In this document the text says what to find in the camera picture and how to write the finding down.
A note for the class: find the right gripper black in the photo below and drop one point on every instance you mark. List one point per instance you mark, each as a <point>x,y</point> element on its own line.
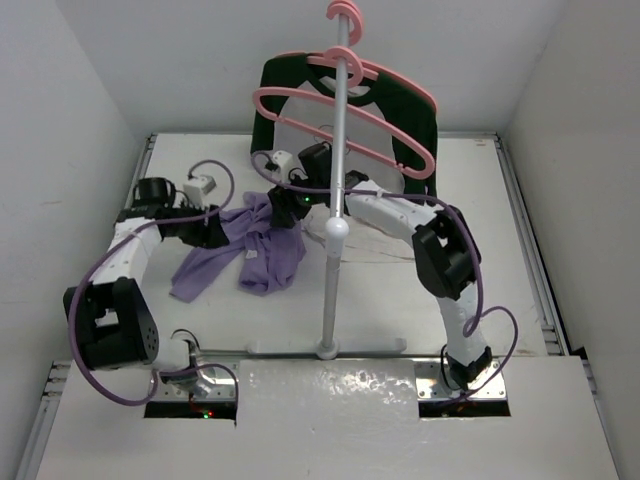
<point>283,203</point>

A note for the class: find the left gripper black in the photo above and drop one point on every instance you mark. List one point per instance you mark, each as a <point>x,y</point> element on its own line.
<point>209,235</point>

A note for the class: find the purple t shirt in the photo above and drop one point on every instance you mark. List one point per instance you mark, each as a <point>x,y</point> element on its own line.
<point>271,255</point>

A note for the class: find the pink hanger front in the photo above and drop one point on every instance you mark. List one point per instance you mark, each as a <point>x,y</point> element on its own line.
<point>383,98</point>

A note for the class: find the pink hanger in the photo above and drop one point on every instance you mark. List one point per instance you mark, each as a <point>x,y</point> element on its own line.
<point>383,98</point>
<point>371,71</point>

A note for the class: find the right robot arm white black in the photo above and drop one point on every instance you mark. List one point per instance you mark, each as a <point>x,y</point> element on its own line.
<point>446,258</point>

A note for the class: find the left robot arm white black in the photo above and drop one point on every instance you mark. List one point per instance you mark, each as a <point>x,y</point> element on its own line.
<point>110,324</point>

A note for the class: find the white and green raglan shirt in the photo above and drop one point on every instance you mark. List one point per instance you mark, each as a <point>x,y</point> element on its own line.
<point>367,244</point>

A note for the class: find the pink hanger under raglan shirt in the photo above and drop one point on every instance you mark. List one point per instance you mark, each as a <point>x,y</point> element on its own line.
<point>371,71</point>

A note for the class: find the grey clothes rack stand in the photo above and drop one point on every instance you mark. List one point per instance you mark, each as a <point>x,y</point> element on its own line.
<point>349,71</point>

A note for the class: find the white front cover board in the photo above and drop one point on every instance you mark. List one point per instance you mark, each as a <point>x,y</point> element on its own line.
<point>340,420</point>

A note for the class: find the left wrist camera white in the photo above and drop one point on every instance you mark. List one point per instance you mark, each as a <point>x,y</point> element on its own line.
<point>197,188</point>

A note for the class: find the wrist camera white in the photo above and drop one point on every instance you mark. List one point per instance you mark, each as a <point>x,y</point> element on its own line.
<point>197,188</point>
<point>280,164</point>

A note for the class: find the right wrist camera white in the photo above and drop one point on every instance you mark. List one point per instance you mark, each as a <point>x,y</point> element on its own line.
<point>280,164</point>

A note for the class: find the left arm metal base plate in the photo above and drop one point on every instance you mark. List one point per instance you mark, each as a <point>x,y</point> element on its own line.
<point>210,383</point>

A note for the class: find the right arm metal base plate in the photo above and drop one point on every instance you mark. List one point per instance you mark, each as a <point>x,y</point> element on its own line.
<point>433,382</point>

